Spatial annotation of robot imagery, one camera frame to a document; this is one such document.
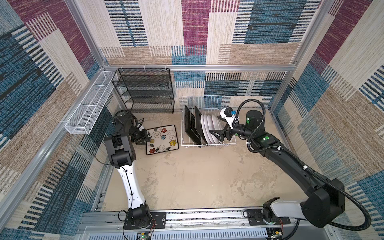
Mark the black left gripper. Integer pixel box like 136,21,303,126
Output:
128,127,150,145

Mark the floral square plate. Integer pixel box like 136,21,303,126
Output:
146,125,179,156
184,106,201,148

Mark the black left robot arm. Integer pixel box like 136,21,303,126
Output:
104,110,153,228

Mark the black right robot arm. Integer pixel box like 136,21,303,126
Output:
209,108,345,228

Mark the black mesh shelf rack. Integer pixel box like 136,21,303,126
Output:
112,68,175,114

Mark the white round plate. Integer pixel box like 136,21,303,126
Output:
211,115,223,144
201,114,212,145
207,115,218,144

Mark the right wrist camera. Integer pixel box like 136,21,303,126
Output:
220,107,239,129

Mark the white wire dish rack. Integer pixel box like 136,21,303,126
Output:
179,95,237,148

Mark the white wire wall basket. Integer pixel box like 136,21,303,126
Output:
65,71,115,135

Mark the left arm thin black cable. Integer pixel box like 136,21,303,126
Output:
116,164,134,240

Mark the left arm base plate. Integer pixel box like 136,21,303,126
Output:
123,212,167,230

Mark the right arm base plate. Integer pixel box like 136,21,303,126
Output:
243,208,291,226

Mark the aluminium front rail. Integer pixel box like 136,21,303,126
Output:
75,207,342,240

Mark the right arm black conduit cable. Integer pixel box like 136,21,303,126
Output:
233,98,372,232

